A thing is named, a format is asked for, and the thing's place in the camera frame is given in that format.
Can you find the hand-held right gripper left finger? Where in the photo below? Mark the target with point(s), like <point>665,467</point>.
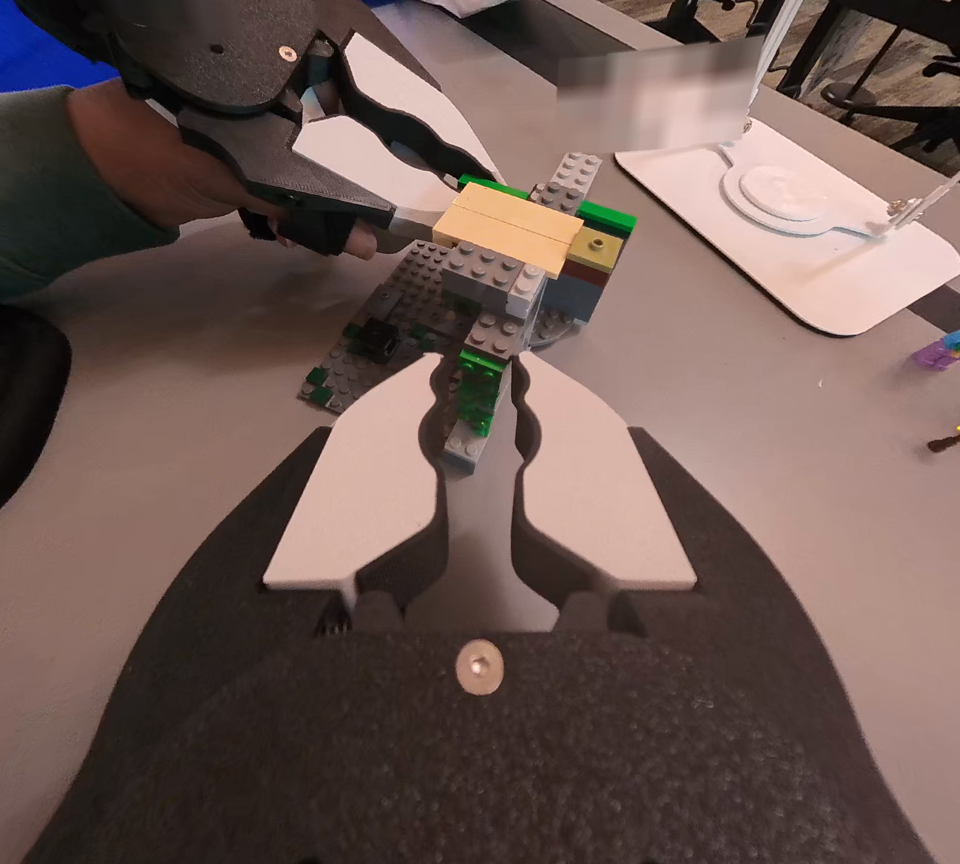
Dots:
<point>360,496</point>

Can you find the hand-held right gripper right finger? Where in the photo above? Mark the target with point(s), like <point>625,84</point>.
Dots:
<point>592,504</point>

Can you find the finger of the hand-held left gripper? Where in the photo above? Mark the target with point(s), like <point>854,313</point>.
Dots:
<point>420,103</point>
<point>360,159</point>

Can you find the grey green toy brick model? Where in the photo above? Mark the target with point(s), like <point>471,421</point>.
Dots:
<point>510,226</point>

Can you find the person's left forearm green sleeve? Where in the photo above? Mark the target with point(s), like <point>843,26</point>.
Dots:
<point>45,204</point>

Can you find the grey desk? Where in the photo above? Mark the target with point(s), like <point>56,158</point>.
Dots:
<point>712,466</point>

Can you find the person's left hand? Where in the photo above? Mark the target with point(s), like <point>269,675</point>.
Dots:
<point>150,159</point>

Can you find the blue plastic bin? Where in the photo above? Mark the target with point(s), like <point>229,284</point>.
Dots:
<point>37,46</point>

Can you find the white book stand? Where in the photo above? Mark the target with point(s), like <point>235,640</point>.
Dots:
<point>787,249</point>

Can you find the black rounded object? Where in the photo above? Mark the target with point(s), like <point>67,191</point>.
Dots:
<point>30,399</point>

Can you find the small toy torch piece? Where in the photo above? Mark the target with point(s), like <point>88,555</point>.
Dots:
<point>943,440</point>

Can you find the green purple toy figure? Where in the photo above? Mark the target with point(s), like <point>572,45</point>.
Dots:
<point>937,350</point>

